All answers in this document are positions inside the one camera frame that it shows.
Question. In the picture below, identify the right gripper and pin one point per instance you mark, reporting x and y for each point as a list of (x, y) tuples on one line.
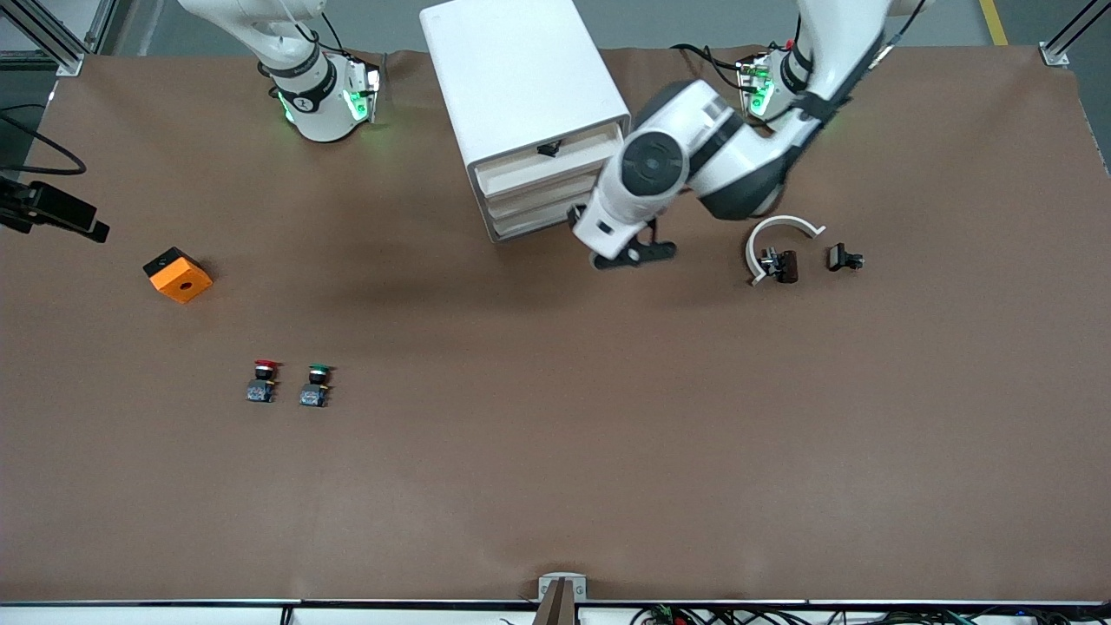
[(9, 194)]

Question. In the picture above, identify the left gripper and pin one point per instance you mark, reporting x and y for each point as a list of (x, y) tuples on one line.
[(576, 215)]

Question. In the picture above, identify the yellow push button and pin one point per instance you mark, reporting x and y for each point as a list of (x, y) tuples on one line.
[(548, 149)]

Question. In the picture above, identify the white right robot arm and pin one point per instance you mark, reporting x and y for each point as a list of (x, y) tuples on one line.
[(317, 104)]

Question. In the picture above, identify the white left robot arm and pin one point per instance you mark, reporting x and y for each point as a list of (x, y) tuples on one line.
[(738, 156)]

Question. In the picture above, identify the black square push button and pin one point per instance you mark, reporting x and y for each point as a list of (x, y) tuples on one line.
[(838, 257)]

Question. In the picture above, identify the red push button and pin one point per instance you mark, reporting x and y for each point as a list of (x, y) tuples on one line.
[(259, 389)]

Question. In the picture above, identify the green push button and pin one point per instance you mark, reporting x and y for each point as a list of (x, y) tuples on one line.
[(313, 395)]

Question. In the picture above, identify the orange and black box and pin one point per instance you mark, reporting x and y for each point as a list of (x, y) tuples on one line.
[(182, 282)]

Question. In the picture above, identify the chrome metal fitting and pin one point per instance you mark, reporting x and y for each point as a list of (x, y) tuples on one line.
[(770, 260)]

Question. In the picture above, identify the white curved clamp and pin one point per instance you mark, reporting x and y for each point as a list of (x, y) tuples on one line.
[(785, 220)]

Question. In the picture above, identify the aluminium frame profile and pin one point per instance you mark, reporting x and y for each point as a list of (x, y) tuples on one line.
[(1063, 39), (52, 39)]

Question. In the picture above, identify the gray metal mount bracket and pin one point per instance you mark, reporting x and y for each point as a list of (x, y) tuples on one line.
[(562, 599)]

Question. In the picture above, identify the white table edge rail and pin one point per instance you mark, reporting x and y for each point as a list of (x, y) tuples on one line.
[(174, 615)]

